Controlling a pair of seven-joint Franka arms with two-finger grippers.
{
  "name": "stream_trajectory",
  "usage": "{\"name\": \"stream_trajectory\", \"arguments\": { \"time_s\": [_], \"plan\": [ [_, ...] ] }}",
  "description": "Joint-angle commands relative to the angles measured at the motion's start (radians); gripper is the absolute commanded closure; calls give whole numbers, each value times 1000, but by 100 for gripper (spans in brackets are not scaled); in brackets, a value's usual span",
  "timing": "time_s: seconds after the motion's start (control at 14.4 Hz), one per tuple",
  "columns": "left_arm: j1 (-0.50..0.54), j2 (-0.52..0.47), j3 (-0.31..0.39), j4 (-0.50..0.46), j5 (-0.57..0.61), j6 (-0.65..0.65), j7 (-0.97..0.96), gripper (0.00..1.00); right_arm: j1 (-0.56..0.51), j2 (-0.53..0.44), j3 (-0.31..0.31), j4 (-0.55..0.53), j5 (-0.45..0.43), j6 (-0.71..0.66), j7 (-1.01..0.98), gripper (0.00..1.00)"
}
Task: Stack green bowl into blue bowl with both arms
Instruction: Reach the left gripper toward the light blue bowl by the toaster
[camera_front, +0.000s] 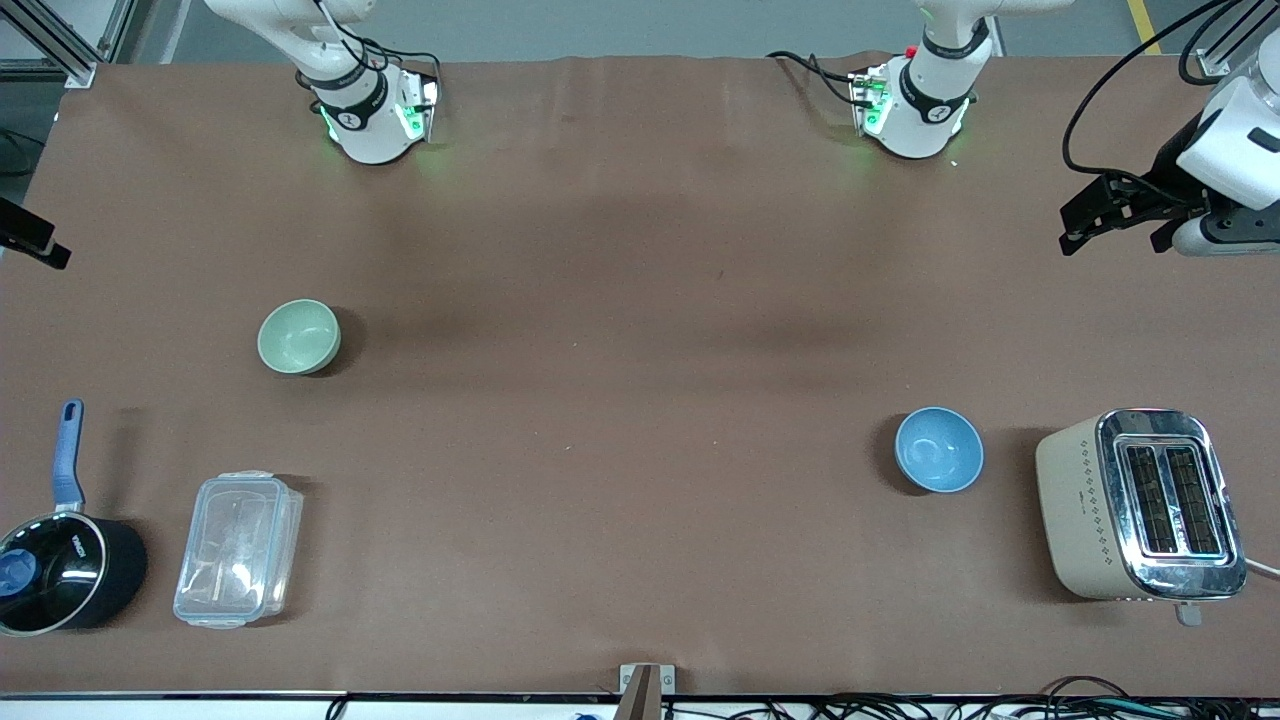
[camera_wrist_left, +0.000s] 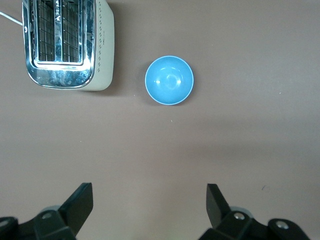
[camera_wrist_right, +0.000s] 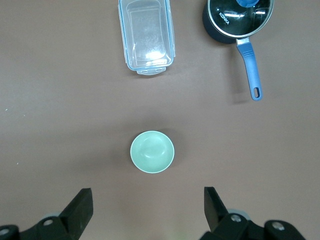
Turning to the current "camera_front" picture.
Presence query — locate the black cable bundle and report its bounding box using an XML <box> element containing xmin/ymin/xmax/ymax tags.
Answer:
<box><xmin>660</xmin><ymin>675</ymin><xmax>1280</xmax><ymax>720</ymax></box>

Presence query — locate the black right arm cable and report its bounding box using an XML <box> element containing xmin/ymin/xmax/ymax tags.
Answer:
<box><xmin>295</xmin><ymin>0</ymin><xmax>391</xmax><ymax>96</ymax></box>

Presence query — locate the green bowl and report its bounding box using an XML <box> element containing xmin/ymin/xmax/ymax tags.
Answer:
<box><xmin>257</xmin><ymin>299</ymin><xmax>342</xmax><ymax>377</ymax></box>

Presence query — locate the black right base cable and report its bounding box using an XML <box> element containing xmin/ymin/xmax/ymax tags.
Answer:
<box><xmin>355</xmin><ymin>38</ymin><xmax>444</xmax><ymax>86</ymax></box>

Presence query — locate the brown table mat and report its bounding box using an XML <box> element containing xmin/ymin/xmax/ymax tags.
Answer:
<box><xmin>0</xmin><ymin>55</ymin><xmax>1280</xmax><ymax>697</ymax></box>

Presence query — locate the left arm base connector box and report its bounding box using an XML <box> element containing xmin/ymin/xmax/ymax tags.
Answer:
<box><xmin>849</xmin><ymin>64</ymin><xmax>893</xmax><ymax>137</ymax></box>

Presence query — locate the metal table bracket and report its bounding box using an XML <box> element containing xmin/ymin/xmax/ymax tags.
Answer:
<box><xmin>618</xmin><ymin>663</ymin><xmax>677</xmax><ymax>720</ymax></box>

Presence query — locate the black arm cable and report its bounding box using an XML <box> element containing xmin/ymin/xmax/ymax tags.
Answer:
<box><xmin>295</xmin><ymin>0</ymin><xmax>391</xmax><ymax>96</ymax></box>
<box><xmin>1062</xmin><ymin>0</ymin><xmax>1241</xmax><ymax>186</ymax></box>

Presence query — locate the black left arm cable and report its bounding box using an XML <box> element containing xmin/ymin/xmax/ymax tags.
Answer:
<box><xmin>1062</xmin><ymin>0</ymin><xmax>1241</xmax><ymax>186</ymax></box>

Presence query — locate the beige chrome toaster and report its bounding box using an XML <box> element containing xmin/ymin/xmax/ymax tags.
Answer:
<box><xmin>1035</xmin><ymin>407</ymin><xmax>1249</xmax><ymax>628</ymax></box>

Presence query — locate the blue bowl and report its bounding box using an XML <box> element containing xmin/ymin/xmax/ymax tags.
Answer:
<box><xmin>894</xmin><ymin>406</ymin><xmax>985</xmax><ymax>495</ymax></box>

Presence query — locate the black left base cable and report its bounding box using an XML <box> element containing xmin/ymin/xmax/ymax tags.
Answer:
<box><xmin>767</xmin><ymin>50</ymin><xmax>867</xmax><ymax>109</ymax></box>

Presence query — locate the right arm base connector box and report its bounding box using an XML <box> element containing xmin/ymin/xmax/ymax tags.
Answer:
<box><xmin>398</xmin><ymin>74</ymin><xmax>442</xmax><ymax>144</ymax></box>

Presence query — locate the clear plastic food container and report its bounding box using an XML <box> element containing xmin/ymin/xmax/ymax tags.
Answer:
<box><xmin>173</xmin><ymin>471</ymin><xmax>304</xmax><ymax>630</ymax></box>

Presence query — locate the glass lid blue knob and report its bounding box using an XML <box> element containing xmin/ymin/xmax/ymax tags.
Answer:
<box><xmin>0</xmin><ymin>512</ymin><xmax>107</xmax><ymax>633</ymax></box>

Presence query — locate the black looped cable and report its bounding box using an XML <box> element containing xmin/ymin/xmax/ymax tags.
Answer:
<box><xmin>1178</xmin><ymin>0</ymin><xmax>1280</xmax><ymax>87</ymax></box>

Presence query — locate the black base cable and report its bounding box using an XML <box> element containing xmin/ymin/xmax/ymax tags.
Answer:
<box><xmin>355</xmin><ymin>38</ymin><xmax>444</xmax><ymax>86</ymax></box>
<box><xmin>767</xmin><ymin>50</ymin><xmax>867</xmax><ymax>109</ymax></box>

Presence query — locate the black pot blue handle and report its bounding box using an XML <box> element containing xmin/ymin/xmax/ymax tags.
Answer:
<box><xmin>0</xmin><ymin>400</ymin><xmax>149</xmax><ymax>637</ymax></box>

